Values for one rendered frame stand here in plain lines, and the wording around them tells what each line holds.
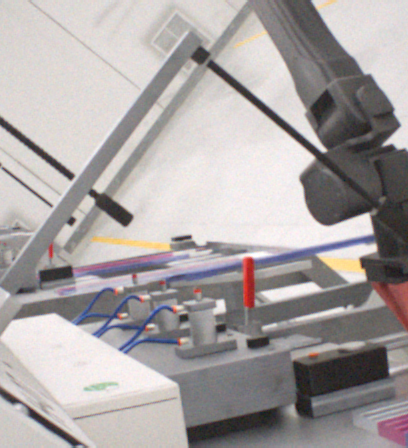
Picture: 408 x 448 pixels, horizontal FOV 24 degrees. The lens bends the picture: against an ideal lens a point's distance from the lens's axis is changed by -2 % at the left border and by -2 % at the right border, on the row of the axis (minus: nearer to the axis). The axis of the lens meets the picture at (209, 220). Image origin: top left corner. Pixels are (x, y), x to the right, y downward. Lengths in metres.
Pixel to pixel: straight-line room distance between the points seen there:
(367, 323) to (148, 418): 0.64
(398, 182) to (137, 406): 0.47
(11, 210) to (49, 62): 1.35
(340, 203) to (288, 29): 0.22
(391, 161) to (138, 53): 7.94
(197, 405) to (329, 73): 0.41
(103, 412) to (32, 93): 8.07
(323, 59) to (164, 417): 0.52
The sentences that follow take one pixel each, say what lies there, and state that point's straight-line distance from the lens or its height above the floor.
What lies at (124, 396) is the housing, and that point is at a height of 1.26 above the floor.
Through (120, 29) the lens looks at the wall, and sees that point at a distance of 8.91.
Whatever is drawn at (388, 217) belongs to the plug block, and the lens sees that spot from 0.90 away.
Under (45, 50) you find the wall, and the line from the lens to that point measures 8.74.
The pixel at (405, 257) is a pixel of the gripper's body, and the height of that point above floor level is 1.02.
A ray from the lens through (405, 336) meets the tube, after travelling 1.05.
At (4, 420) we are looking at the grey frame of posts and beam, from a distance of 0.39.
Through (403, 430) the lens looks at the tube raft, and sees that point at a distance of 0.71.
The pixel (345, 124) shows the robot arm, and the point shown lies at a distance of 1.03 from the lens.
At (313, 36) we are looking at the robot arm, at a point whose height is 1.22.
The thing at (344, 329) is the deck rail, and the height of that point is 0.93.
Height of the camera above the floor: 1.45
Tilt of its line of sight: 15 degrees down
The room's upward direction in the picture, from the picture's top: 52 degrees counter-clockwise
